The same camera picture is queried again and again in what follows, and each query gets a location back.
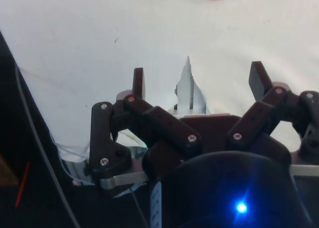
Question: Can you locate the grey cable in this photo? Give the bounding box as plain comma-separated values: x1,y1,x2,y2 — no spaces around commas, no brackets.
14,64,81,228

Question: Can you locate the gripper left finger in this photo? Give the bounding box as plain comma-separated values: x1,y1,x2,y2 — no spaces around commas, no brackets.
89,67,202,186

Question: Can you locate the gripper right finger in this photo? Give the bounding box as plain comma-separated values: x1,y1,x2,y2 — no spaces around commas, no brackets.
225,61,319,164

